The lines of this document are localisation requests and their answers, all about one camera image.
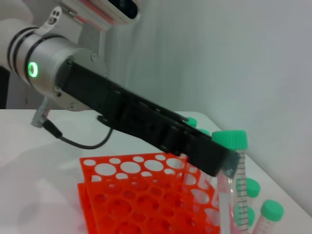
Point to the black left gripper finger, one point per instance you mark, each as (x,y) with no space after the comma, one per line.
(231,163)
(202,153)

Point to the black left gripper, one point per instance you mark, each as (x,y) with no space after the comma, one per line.
(109,102)

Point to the green-capped clear test tube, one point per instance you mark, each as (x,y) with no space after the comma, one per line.
(253,187)
(204,132)
(192,122)
(251,215)
(271,210)
(230,139)

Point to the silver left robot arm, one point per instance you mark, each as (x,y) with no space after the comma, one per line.
(46,63)

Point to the orange test tube rack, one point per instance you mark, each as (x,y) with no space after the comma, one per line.
(136,195)

